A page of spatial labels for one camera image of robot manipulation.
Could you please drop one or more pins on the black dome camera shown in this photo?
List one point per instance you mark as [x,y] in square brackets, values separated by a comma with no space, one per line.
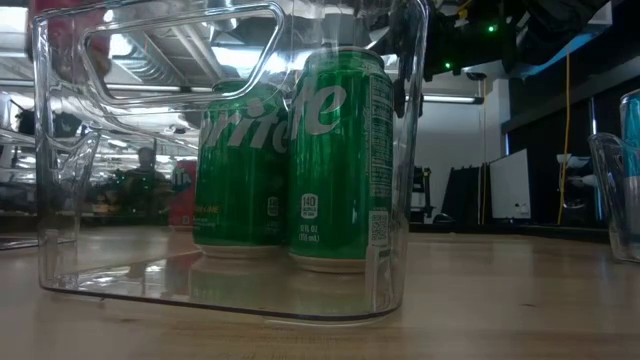
[476,76]

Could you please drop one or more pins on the white panel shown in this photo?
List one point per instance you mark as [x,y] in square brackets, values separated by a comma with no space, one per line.
[510,185]

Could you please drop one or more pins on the green Sprite can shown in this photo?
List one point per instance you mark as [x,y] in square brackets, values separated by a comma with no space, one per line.
[240,190]
[335,175]

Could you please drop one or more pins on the person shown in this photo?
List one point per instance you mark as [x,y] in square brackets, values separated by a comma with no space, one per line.
[145,175]

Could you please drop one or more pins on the black panel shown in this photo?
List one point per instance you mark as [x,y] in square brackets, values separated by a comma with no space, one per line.
[465,200]

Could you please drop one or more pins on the white hanging box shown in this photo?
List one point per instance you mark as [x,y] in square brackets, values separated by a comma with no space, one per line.
[602,15]

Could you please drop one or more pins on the black desk frame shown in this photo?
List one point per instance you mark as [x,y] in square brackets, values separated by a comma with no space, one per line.
[600,85]

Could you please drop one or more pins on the clear plastic bin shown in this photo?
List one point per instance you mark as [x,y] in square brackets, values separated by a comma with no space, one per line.
[15,235]
[125,280]
[612,240]

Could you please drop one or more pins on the slim blue can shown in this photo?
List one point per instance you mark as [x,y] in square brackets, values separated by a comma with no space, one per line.
[632,135]

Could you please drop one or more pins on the ceiling light bar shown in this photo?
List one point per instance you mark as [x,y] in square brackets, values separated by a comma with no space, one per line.
[450,99]

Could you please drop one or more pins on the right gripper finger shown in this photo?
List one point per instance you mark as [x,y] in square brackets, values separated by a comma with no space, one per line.
[407,40]

